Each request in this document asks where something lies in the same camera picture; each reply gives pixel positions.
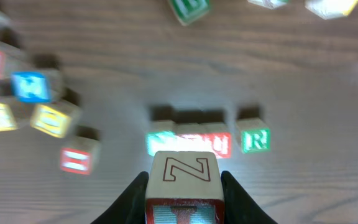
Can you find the yellow o block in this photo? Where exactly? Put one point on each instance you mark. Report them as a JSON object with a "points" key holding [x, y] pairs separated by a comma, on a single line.
{"points": [[55, 119], [331, 9]]}

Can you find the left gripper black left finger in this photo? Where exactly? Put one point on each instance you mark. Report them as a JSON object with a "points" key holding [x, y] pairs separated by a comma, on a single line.
{"points": [[129, 207]]}

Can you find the red i block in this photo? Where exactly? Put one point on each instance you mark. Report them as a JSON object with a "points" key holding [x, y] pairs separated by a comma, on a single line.
{"points": [[80, 155], [184, 187]]}

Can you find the blue 2 block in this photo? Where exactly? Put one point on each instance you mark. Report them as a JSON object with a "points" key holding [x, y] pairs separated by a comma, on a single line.
{"points": [[38, 86]]}

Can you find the yellow O block left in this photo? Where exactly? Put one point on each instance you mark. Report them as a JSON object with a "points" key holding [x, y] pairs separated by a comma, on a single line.
{"points": [[55, 119]]}

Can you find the red E block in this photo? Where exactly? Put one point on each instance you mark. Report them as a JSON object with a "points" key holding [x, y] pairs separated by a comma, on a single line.
{"points": [[190, 137]]}

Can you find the green B block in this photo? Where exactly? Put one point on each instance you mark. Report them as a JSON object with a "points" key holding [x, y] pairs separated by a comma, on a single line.
{"points": [[188, 11]]}

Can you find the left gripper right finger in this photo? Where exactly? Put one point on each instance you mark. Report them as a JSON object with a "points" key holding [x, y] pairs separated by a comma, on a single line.
{"points": [[240, 208]]}

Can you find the green N block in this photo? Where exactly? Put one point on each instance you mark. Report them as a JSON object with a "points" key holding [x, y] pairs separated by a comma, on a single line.
{"points": [[161, 137]]}

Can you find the red U block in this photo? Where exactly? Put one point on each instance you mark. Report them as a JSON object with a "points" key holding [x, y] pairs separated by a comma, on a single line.
{"points": [[218, 140]]}

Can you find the green R block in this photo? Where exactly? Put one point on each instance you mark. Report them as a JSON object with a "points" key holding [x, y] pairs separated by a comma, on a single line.
{"points": [[254, 135]]}

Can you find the green 4 block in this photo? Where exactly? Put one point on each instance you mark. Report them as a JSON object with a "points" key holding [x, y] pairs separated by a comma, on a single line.
{"points": [[269, 4]]}

